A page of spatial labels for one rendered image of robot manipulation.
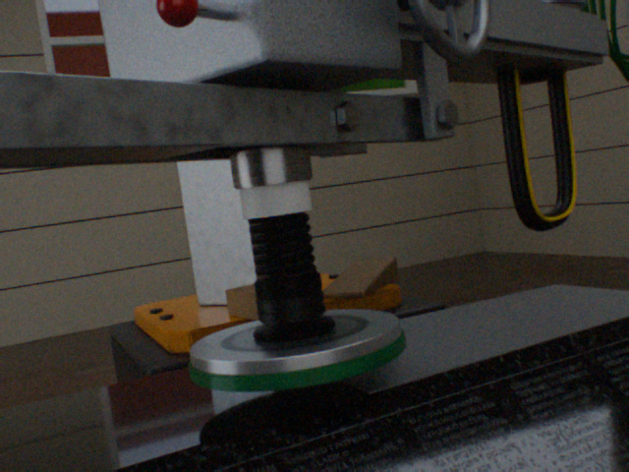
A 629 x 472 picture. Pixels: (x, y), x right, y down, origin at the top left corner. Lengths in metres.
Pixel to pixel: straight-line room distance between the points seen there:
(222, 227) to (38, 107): 1.02
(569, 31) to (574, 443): 0.65
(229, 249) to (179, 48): 0.88
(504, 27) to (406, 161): 6.98
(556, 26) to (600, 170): 5.95
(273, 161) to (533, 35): 0.49
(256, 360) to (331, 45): 0.28
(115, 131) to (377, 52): 0.28
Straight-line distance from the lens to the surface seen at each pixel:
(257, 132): 0.62
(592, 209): 7.17
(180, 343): 1.32
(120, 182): 6.85
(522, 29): 1.02
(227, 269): 1.50
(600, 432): 0.78
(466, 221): 8.33
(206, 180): 1.51
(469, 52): 0.73
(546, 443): 0.74
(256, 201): 0.68
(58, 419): 0.80
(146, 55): 0.69
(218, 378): 0.65
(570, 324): 0.89
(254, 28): 0.59
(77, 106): 0.52
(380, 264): 1.53
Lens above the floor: 1.00
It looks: 4 degrees down
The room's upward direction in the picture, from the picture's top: 8 degrees counter-clockwise
